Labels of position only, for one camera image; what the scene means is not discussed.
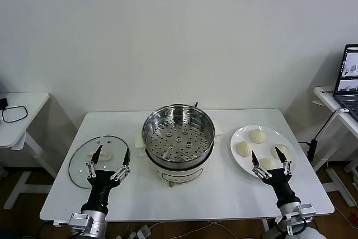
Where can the white side desk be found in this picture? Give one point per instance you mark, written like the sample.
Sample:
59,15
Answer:
30,104
325,96

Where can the white steamed baozi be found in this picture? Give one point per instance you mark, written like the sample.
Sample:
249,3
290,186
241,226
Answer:
267,163
244,149
258,136
274,153

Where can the white floor power strip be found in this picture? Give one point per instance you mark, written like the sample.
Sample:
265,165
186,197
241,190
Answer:
144,232

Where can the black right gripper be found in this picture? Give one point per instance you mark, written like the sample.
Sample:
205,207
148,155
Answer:
281,184

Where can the small black adapter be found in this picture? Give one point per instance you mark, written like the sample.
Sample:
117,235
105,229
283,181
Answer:
3,102

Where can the white round plate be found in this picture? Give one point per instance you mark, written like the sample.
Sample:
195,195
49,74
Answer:
241,164

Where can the round glass pot lid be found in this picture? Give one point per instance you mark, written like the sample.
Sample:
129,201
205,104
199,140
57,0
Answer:
81,149

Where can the perforated steel steamer basket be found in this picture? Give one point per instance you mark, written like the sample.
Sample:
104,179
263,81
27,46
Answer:
179,138

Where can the white electric cooker pot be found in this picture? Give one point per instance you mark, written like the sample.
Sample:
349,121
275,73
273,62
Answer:
179,175

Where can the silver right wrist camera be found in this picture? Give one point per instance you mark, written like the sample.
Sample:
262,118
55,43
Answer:
306,210

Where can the open grey laptop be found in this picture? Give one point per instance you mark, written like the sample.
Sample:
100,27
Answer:
349,102

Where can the small red floor object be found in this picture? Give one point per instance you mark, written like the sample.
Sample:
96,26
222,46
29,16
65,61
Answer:
353,217

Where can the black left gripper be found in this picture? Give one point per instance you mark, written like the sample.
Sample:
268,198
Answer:
102,183

